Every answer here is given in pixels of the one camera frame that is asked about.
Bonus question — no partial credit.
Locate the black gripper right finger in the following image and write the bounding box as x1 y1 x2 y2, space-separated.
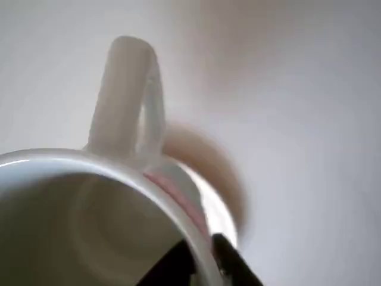
211 233 266 286

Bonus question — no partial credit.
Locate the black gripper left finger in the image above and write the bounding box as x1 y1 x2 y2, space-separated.
139 238 199 286

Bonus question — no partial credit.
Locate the white ceramic mug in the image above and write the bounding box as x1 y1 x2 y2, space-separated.
0 35 239 286

